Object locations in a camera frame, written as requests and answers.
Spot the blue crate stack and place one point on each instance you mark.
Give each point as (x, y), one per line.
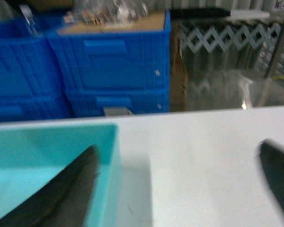
(28, 65)
(35, 108)
(91, 103)
(135, 57)

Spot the white table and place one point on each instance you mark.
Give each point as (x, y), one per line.
(193, 169)

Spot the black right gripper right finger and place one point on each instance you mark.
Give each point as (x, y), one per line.
(271, 156)

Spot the light teal plastic box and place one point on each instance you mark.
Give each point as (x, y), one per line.
(31, 156)

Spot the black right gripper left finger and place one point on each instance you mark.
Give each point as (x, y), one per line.
(62, 202)

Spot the blue crate upper right stack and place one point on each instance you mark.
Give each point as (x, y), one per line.
(135, 57)

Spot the blue crate lower right stack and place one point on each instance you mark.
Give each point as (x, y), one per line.
(91, 103)

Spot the expandable scissor roller conveyor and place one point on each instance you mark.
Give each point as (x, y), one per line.
(244, 40)

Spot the blue crate upper left stack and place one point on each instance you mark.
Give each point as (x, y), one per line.
(28, 65)

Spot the blue crate lower left stack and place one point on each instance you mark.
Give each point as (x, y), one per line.
(35, 108)

